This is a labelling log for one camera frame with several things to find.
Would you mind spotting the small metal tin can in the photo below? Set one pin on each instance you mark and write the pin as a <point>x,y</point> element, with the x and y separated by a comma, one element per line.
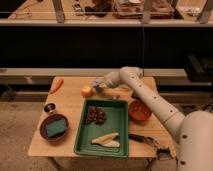
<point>50,108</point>

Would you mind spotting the grey-white towel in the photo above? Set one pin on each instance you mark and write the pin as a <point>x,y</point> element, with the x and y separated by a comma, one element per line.
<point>97,82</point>

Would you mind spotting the black-handled brush tool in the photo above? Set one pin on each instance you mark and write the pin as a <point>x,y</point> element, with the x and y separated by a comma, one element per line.
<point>162,152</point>

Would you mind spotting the orange carrot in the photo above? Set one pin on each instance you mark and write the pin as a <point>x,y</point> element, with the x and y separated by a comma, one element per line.
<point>56,86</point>

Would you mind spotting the green plastic tray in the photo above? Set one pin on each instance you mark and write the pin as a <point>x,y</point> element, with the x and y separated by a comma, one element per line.
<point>116,112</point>

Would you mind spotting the teal green sponge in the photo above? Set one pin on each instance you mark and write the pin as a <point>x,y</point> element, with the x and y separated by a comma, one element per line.
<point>55,127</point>

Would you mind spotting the peeled banana pieces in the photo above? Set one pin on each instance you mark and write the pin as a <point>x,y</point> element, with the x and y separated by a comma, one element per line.
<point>107,140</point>

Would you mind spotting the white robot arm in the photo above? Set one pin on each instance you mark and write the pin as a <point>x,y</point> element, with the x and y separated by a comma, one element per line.
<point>193,132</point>

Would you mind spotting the yellow-beige gripper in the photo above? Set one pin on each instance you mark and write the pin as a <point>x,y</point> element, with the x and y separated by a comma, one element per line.
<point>103,85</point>

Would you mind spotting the wooden table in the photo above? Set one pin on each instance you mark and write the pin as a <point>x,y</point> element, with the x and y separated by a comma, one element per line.
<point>69,102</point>

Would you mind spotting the dark red bowl left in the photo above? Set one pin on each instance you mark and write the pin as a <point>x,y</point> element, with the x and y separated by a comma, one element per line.
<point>50,119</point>

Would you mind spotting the orange-yellow apple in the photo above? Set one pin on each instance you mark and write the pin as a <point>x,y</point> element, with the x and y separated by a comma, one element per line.
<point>87,92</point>

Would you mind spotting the orange-red bowl right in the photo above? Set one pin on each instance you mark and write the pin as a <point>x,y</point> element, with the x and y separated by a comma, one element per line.
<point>138,111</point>

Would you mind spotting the bunch of dark grapes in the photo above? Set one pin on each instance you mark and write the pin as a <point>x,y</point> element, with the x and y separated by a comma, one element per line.
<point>96,115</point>

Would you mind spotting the black rectangular block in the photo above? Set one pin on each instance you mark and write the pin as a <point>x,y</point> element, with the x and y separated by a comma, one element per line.
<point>134,96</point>

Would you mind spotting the grey plastic cup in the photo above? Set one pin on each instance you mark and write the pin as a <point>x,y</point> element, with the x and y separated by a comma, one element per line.
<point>98,89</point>

